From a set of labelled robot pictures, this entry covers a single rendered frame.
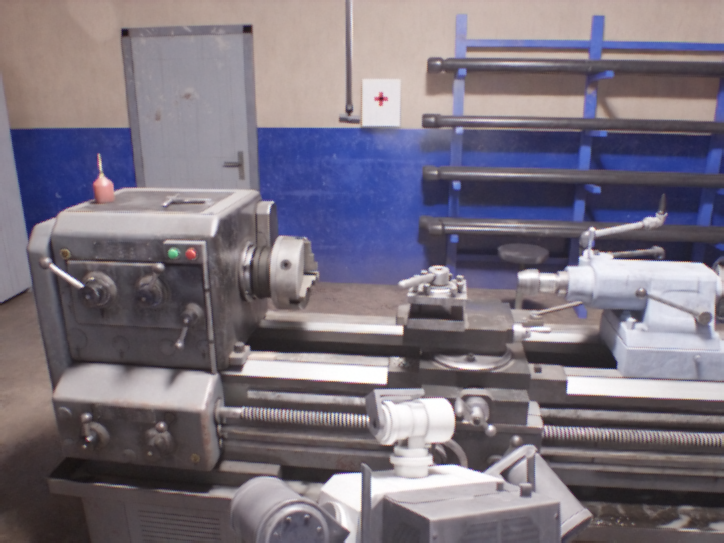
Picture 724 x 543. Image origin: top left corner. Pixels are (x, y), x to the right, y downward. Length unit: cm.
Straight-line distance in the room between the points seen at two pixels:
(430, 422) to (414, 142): 411
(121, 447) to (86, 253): 63
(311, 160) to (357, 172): 40
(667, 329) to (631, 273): 21
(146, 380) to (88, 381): 19
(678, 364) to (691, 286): 25
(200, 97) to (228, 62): 38
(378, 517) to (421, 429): 16
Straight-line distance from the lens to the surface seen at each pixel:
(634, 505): 223
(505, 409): 173
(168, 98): 531
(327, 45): 495
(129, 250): 190
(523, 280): 196
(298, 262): 191
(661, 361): 205
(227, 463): 216
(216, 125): 516
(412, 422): 89
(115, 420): 203
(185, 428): 193
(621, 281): 198
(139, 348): 202
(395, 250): 508
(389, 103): 476
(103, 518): 245
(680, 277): 204
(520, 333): 179
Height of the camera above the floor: 172
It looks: 18 degrees down
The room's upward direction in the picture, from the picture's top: straight up
